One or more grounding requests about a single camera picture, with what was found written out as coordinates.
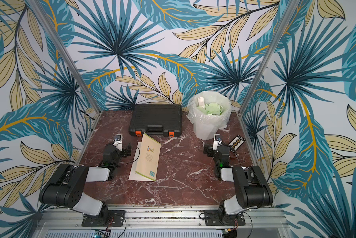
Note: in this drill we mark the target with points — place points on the aluminium frame post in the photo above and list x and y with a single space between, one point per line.
291 7
40 13

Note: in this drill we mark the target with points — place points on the right aluminium frame post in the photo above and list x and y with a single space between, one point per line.
291 7

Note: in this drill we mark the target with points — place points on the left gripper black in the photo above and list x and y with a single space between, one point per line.
125 153

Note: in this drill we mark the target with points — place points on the black patterned card box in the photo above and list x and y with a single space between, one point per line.
236 143

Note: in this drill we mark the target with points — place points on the black plastic tool case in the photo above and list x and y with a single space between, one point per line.
158 119

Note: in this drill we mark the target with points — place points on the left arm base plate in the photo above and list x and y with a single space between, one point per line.
111 218

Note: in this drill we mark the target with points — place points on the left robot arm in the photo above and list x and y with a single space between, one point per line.
66 186

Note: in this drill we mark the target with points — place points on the aluminium front rail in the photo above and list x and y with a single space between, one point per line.
164 222

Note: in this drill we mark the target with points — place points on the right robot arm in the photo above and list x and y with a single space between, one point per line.
251 188

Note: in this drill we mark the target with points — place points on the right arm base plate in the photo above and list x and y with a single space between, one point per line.
220 218

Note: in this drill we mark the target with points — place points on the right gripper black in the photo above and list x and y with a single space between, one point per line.
209 150

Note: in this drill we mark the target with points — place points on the left aluminium frame post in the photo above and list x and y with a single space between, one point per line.
40 13

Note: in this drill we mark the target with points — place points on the green cover picture book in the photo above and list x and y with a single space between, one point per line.
145 166

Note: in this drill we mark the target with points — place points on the white lined trash bin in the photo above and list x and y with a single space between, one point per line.
205 126

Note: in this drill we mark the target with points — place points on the green sticky notes in bin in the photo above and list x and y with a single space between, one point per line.
213 109

